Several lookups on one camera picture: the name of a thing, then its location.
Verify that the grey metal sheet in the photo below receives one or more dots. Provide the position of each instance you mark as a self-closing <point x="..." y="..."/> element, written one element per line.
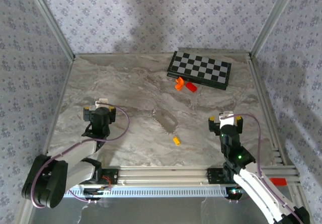
<point x="163" y="211"/>

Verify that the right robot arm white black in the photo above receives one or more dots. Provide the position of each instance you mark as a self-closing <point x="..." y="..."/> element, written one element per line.
<point x="251" y="188"/>

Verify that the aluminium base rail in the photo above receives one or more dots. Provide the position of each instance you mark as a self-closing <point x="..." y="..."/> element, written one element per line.
<point x="163" y="176"/>

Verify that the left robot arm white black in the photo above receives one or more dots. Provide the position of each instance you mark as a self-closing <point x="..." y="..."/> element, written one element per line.
<point x="80" y="168"/>

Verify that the orange curved plastic piece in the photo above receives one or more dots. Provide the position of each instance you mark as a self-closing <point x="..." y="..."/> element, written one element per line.
<point x="179" y="85"/>

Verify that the red plastic block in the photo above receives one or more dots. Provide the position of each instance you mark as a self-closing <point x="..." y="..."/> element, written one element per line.
<point x="191" y="86"/>

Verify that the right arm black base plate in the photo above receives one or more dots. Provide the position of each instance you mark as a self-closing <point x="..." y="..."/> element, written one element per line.
<point x="213" y="176"/>

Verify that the aluminium frame post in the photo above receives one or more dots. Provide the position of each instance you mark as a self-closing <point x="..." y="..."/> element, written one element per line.
<point x="274" y="17"/>
<point x="50" y="22"/>

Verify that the black grey folding chessboard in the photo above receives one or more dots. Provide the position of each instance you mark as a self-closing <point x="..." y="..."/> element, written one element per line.
<point x="198" y="66"/>

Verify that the small circuit board with leds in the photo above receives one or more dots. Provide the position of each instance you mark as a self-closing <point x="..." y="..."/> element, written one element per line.
<point x="235" y="191"/>

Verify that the red clamp block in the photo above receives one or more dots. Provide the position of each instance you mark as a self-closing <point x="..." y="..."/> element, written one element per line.
<point x="278" y="182"/>

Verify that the aluminium table side rail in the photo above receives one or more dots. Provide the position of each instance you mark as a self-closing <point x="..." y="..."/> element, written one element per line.
<point x="264" y="103"/>
<point x="59" y="103"/>

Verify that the small yellow key tag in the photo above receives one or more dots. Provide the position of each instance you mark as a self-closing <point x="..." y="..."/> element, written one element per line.
<point x="176" y="141"/>

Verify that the silver keys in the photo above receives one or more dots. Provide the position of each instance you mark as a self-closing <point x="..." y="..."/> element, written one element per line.
<point x="162" y="125"/>

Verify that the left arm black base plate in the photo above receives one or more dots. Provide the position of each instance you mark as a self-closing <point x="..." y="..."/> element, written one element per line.
<point x="113" y="177"/>

